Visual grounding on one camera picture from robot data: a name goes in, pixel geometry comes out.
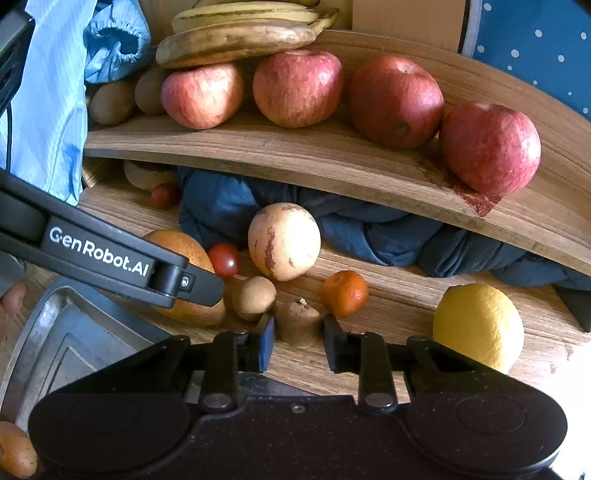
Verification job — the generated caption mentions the wooden desk shelf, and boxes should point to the wooden desk shelf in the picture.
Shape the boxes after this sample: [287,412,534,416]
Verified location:
[80,29,591,278]

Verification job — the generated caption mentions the red apple rightmost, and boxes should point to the red apple rightmost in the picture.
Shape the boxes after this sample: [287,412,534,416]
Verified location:
[439,102,541,196]

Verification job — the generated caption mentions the small orange tangerine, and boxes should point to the small orange tangerine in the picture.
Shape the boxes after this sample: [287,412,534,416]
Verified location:
[321,270,369,317]

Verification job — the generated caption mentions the round beige speckled melon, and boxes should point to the round beige speckled melon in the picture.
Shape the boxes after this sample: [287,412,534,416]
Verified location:
[247,202,322,282]

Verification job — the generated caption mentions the light blue garment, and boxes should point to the light blue garment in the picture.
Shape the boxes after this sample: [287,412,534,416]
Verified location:
[1,1,152,205]

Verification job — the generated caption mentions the banana bunch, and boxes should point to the banana bunch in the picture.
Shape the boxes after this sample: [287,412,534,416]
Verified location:
[155,1,339,69]

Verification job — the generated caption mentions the kiwi brown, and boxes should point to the kiwi brown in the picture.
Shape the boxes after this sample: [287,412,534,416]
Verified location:
[134,67,168,115]
[89,80,135,125]

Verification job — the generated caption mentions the small beige speckled fruit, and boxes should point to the small beige speckled fruit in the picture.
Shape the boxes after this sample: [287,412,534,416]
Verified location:
[0,421,38,478]

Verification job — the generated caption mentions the blue starry fabric wardrobe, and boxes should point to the blue starry fabric wardrobe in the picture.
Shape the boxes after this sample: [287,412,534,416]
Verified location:
[462,0,590,119]

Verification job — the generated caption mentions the kiwi left brown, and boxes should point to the kiwi left brown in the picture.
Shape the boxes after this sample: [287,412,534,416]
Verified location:
[89,80,135,125]

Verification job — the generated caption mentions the brown longan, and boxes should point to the brown longan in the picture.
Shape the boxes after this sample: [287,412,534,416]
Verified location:
[276,298,322,348]
[231,276,276,321]

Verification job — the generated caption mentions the pale red apple leftmost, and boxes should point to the pale red apple leftmost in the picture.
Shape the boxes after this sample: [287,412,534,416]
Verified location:
[160,63,245,130]

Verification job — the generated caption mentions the red cherry tomato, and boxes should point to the red cherry tomato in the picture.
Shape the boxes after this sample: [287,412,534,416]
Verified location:
[207,242,240,279]
[150,183,180,210]

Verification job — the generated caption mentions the dark blue quilted cloth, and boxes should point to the dark blue quilted cloth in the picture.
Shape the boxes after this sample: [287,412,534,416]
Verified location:
[177,166,591,333]

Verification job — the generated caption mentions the kiwi right brown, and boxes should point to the kiwi right brown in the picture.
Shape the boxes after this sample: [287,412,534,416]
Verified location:
[134,67,168,115]

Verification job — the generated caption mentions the person's left hand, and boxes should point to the person's left hand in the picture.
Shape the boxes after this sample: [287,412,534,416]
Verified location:
[1,281,26,314]

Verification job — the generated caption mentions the yellow green mango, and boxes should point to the yellow green mango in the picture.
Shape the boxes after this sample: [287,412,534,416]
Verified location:
[143,229,226,327]

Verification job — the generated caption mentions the yellow lemon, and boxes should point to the yellow lemon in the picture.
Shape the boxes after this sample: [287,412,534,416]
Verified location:
[433,284,525,374]

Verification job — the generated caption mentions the metal baking tray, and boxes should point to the metal baking tray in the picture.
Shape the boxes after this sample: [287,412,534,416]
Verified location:
[0,277,316,432]

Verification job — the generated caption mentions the beige fruit under shelf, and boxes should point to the beige fruit under shelf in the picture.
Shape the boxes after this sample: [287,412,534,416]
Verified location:
[123,160,178,191]

